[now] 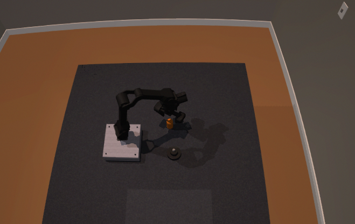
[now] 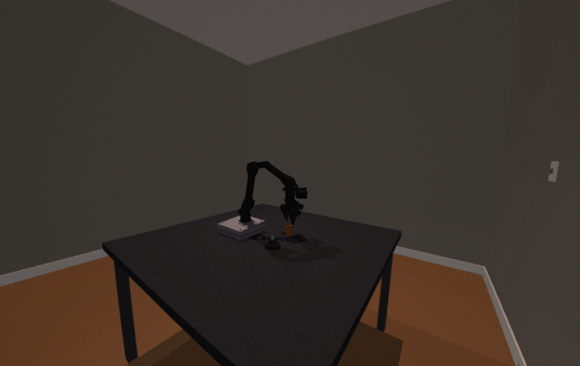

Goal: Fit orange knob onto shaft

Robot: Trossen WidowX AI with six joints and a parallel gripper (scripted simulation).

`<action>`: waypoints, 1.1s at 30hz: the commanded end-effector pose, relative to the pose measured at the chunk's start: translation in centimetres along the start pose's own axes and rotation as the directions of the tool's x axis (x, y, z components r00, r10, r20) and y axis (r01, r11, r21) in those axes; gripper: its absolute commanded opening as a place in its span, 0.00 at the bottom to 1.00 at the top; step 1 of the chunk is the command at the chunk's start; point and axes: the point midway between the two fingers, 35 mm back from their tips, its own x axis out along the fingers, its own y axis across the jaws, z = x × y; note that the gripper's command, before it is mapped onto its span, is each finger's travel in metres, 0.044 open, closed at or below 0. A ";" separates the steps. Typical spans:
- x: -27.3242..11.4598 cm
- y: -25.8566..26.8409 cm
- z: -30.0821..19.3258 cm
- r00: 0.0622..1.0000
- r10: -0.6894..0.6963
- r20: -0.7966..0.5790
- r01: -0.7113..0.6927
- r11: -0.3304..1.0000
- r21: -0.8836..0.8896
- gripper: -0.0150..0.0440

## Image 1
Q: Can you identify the orange cylinder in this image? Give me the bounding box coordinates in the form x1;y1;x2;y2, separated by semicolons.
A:
166;119;173;129

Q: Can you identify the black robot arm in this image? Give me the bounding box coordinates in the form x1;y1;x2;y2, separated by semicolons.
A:
114;88;187;141

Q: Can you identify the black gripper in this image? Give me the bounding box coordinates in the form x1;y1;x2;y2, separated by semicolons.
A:
154;101;186;123

